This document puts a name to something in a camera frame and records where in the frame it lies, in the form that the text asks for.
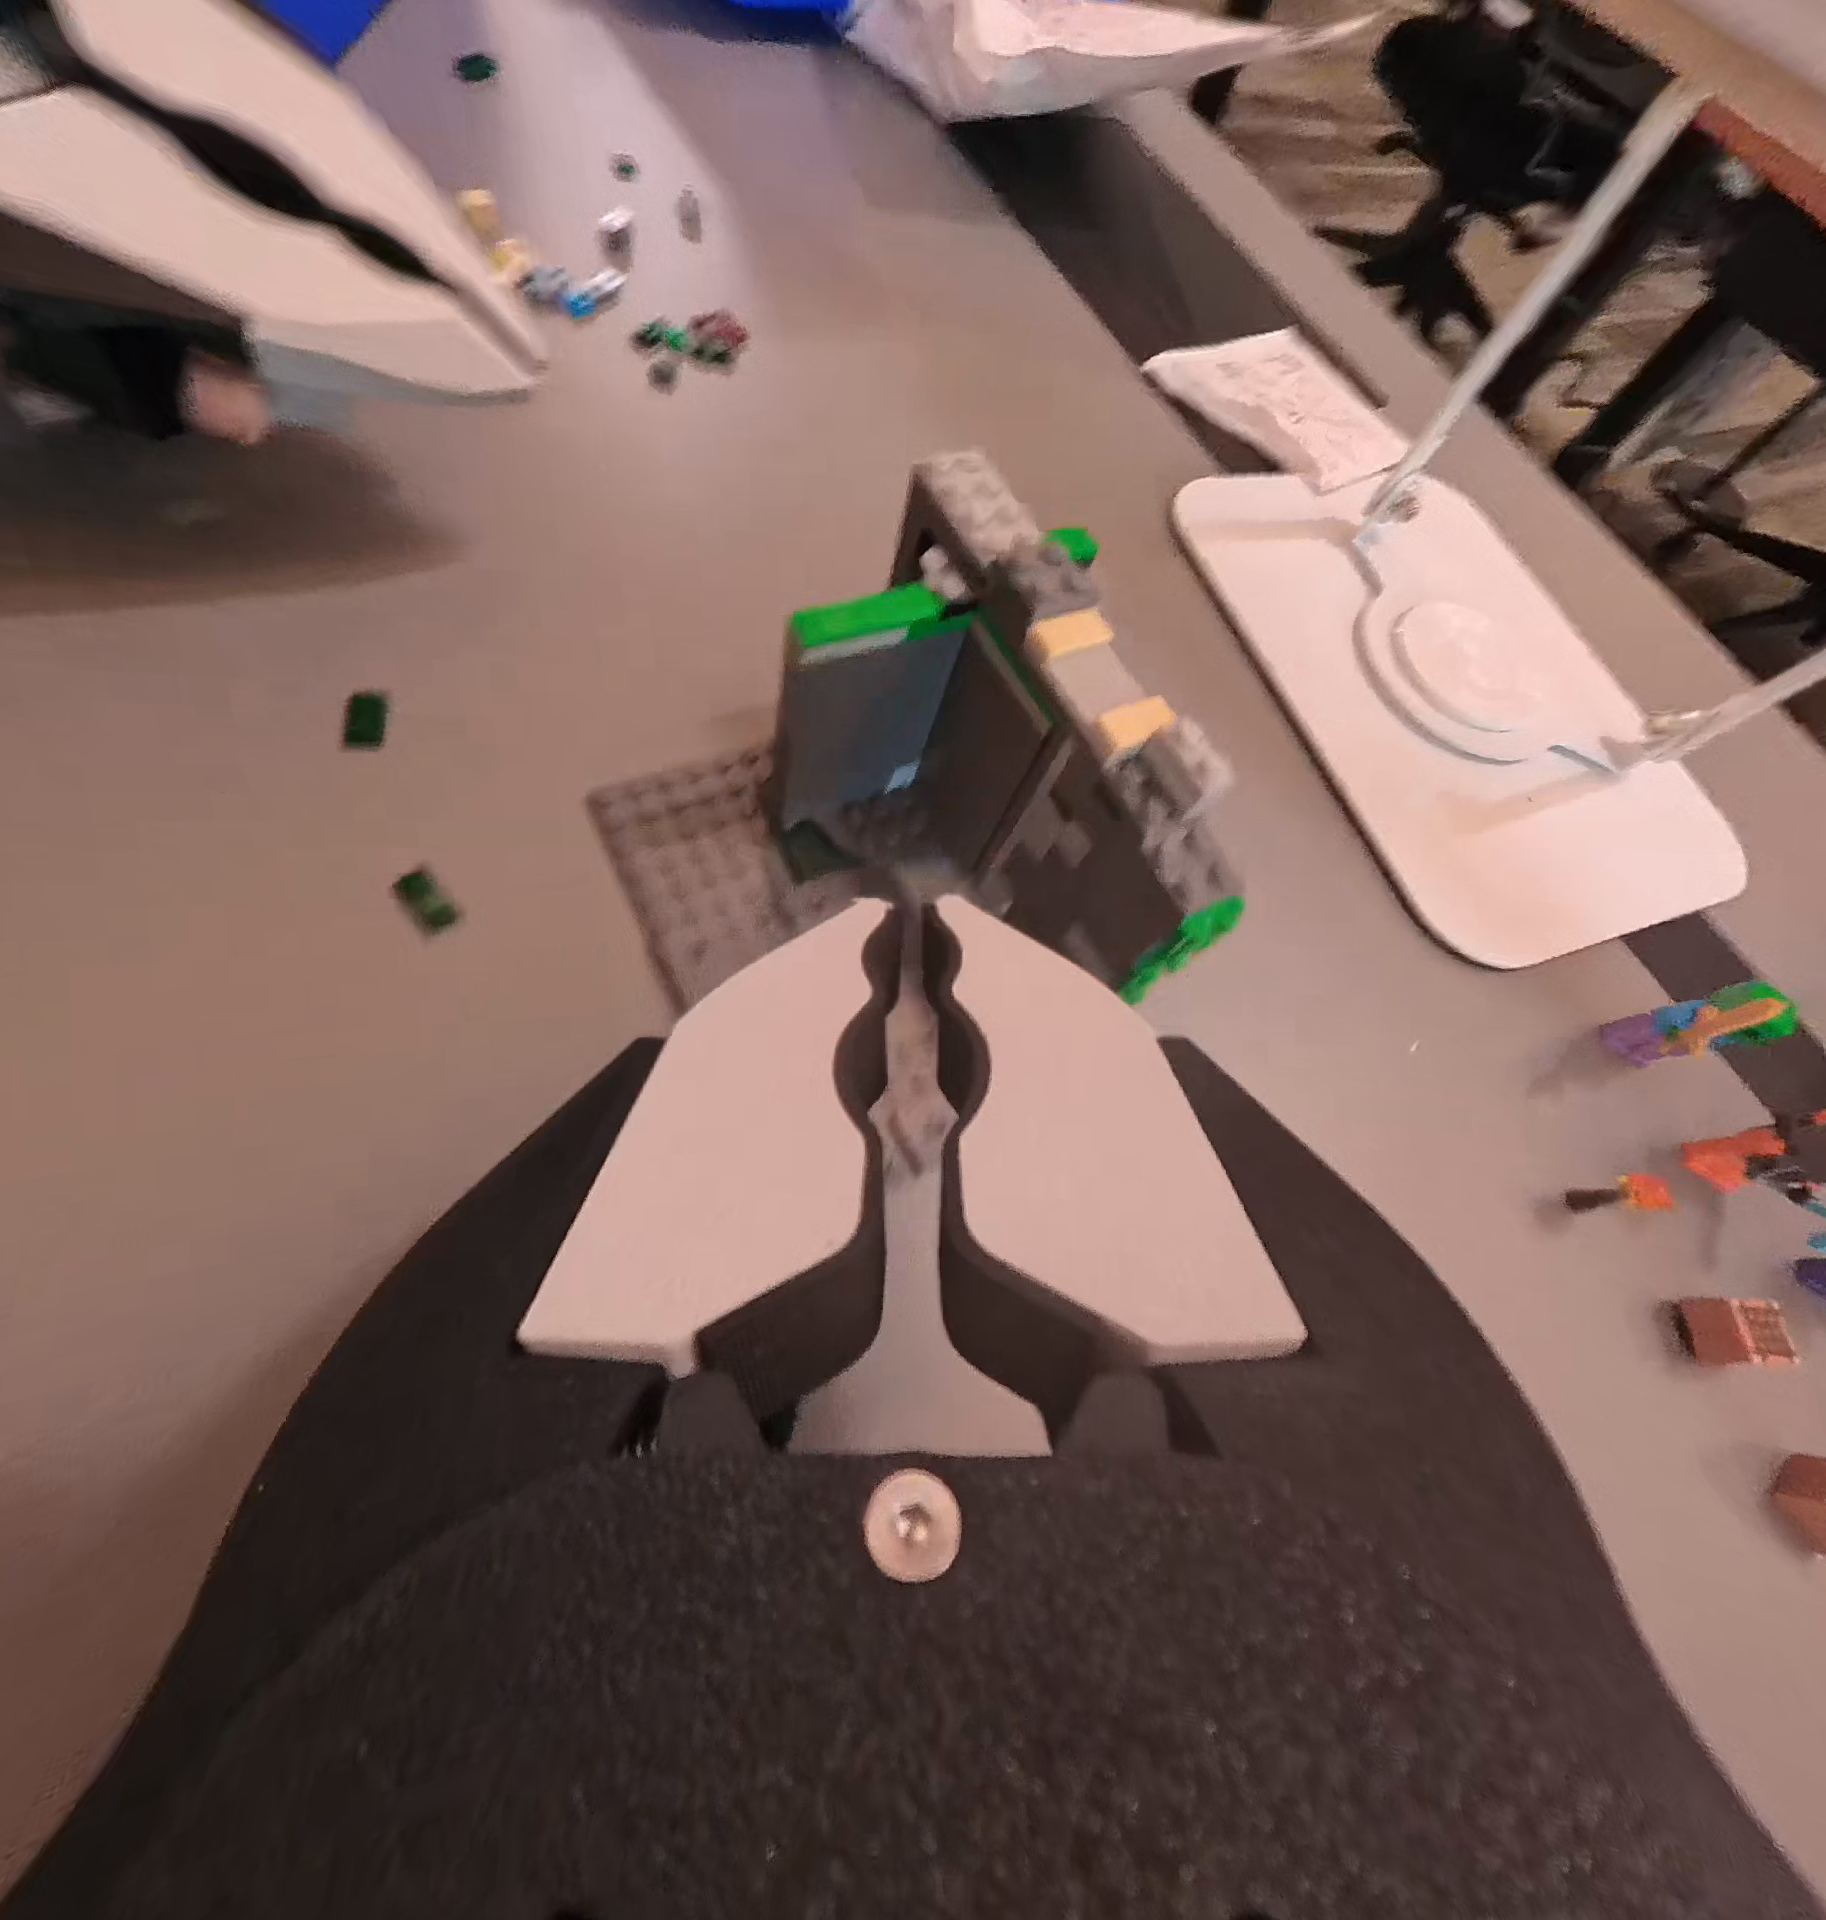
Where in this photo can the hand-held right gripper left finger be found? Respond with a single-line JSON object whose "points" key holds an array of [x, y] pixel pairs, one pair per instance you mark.
{"points": [[703, 1187]]}

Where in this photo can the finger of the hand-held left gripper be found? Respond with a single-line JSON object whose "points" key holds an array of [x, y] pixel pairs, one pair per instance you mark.
{"points": [[328, 135], [179, 227]]}

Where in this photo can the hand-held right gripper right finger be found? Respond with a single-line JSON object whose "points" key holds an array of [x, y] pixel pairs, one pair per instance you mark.
{"points": [[1123, 1187]]}

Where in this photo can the blue bin with bricks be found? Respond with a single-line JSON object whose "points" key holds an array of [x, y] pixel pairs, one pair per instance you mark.
{"points": [[334, 22]]}

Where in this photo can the grey toy brick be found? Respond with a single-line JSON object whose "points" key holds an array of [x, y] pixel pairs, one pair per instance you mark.
{"points": [[913, 1102]]}

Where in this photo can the small green brick plate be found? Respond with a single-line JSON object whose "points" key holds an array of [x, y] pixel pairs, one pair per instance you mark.
{"points": [[424, 900], [365, 720]]}

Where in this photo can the grey and green brick model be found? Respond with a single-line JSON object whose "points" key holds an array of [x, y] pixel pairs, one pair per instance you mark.
{"points": [[883, 720]]}

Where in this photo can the grey desk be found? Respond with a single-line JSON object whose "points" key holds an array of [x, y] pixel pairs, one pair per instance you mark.
{"points": [[328, 1200]]}

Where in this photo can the wood-edged office desk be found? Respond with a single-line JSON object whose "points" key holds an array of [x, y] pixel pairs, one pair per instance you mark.
{"points": [[1814, 187]]}

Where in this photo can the person's left hand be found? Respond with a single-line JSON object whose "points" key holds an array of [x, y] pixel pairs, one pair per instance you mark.
{"points": [[226, 407]]}

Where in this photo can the scattered small bricks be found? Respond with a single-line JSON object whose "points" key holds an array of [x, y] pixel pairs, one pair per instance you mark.
{"points": [[669, 338]]}

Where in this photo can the empty blue bin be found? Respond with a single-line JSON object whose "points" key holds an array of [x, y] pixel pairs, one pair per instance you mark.
{"points": [[784, 8]]}

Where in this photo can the small toy torch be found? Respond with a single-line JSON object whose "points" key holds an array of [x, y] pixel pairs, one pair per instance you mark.
{"points": [[1644, 1194]]}

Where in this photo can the white book stand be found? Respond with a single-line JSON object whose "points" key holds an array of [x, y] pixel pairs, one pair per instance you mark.
{"points": [[1529, 842]]}

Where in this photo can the orange minifigure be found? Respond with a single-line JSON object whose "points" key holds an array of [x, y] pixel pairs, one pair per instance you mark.
{"points": [[1723, 1158]]}

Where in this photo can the brown toy chest brick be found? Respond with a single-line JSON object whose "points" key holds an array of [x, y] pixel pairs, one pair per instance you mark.
{"points": [[1734, 1331]]}

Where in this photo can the green zombie minifigure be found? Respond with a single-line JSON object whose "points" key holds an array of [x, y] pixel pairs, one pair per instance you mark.
{"points": [[1738, 1020]]}

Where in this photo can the printed paper sheet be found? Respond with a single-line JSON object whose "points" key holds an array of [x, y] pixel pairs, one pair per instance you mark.
{"points": [[1289, 397]]}

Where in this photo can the black office chair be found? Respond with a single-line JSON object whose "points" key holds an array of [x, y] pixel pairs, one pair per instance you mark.
{"points": [[1453, 92]]}

